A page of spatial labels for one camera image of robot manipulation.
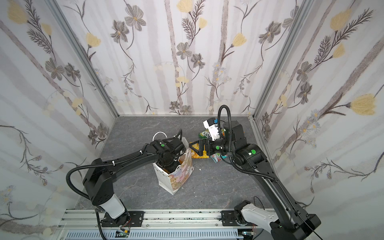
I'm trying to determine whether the yellow snack packet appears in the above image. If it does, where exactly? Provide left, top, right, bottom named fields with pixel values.
left=190, top=142, right=210, bottom=159

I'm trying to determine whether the teal Fox's mint bag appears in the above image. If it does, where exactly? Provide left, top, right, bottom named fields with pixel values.
left=210, top=153, right=223, bottom=163

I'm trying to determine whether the white cartoon paper gift bag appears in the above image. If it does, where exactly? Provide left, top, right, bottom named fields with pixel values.
left=153, top=130, right=194, bottom=195

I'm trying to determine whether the green Fox's candy bag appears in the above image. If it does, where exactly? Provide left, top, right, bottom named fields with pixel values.
left=199, top=130, right=211, bottom=139

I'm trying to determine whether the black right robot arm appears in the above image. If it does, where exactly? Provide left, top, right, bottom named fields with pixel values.
left=193, top=118, right=321, bottom=240

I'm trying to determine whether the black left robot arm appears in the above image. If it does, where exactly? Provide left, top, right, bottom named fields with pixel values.
left=83, top=138, right=188, bottom=220

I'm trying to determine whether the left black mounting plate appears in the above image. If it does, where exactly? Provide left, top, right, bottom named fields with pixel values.
left=128, top=211, right=145, bottom=228

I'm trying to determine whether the black mounting plate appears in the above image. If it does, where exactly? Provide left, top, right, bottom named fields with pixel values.
left=128, top=211, right=145, bottom=228
left=220, top=210, right=238, bottom=227

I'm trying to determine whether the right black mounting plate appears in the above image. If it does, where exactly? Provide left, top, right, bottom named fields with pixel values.
left=220, top=210, right=238, bottom=227

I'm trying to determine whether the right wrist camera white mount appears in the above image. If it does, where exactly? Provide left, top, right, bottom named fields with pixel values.
left=203, top=118, right=221, bottom=141

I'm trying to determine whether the right black corrugated cable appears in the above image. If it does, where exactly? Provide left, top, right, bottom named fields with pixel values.
left=217, top=104, right=278, bottom=183

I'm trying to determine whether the white vented cable duct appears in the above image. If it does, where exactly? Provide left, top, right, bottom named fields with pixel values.
left=64, top=229, right=241, bottom=240

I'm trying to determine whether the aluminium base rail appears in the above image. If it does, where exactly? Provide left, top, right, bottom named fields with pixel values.
left=53, top=209, right=272, bottom=240

